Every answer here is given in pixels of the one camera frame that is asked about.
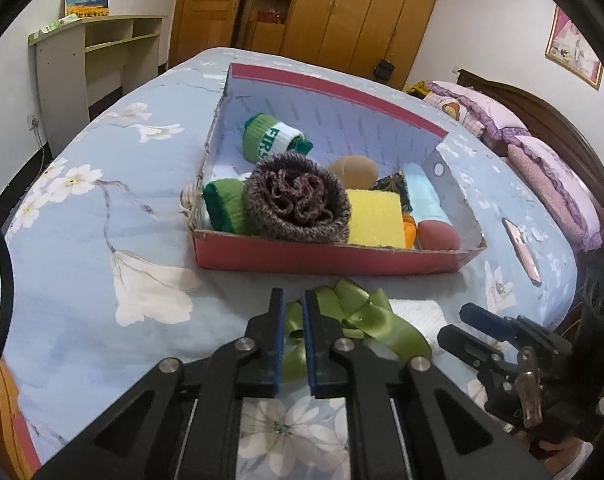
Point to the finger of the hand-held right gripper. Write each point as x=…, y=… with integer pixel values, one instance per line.
x=487, y=317
x=469, y=347

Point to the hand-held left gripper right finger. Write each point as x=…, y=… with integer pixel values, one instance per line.
x=309, y=345

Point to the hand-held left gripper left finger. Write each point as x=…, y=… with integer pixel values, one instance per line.
x=278, y=345

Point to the green satin ribbon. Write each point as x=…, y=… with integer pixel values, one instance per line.
x=367, y=317

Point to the red cardboard box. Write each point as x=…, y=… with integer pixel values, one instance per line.
x=307, y=260

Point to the yellow sponge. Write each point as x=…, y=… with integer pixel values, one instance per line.
x=377, y=220

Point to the green and white sock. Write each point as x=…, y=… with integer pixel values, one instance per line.
x=269, y=135
x=229, y=205

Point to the person's right hand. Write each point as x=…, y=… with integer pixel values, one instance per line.
x=562, y=457

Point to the pink smartphone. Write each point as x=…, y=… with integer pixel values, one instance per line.
x=522, y=250

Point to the red round sponge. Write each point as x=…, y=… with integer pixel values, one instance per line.
x=437, y=237

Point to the orange fabric bow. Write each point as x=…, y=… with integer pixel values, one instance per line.
x=409, y=232

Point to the light blue rolled cloth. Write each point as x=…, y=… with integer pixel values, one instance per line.
x=424, y=195

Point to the brown knitted hat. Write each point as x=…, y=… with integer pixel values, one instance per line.
x=297, y=200

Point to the pink ruffled pillow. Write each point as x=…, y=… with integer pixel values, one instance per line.
x=557, y=185

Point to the dark patterned cloth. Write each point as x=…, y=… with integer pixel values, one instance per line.
x=392, y=187

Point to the beige striped cloth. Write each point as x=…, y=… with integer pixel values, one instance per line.
x=191, y=200

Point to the beige round sponge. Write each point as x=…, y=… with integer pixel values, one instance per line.
x=352, y=170

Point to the checked cartoon pillow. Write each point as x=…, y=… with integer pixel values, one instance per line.
x=454, y=112

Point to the purple ruffled pillow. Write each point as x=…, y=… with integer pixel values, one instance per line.
x=487, y=107

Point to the blue floral bed sheet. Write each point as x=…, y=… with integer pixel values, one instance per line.
x=106, y=200

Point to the yellow and black cloth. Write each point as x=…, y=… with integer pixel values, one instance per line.
x=417, y=89

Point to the black hanging bag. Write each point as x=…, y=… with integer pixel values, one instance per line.
x=384, y=69

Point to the red ornament on shelf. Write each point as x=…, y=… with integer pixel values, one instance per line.
x=269, y=16

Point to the wooden wardrobe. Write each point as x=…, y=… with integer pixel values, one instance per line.
x=362, y=10

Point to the wooden door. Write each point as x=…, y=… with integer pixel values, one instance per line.
x=206, y=15

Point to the beige shelf desk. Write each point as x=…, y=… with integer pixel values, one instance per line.
x=61, y=85

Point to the green and white packet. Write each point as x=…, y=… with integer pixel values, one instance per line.
x=51, y=27

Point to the framed wall picture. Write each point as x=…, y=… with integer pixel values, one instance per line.
x=574, y=50

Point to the wall power outlet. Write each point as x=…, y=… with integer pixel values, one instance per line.
x=33, y=121

